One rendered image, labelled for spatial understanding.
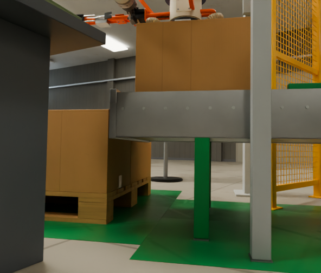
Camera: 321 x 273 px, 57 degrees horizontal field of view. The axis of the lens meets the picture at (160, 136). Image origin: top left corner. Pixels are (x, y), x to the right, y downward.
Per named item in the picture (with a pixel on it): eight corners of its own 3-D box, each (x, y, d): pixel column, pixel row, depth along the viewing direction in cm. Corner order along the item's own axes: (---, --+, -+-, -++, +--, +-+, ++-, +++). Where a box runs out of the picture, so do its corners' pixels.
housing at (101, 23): (110, 27, 170) (111, 19, 171) (106, 22, 164) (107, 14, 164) (99, 28, 172) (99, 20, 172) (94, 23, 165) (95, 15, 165)
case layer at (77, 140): (151, 175, 238) (151, 125, 240) (107, 193, 140) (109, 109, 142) (16, 171, 259) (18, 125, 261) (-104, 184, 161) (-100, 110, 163)
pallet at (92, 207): (151, 194, 238) (151, 175, 238) (106, 224, 139) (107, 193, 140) (15, 188, 259) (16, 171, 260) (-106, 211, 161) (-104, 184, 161)
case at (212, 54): (256, 116, 167) (256, 46, 169) (269, 106, 128) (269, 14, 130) (151, 117, 178) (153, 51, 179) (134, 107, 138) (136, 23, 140)
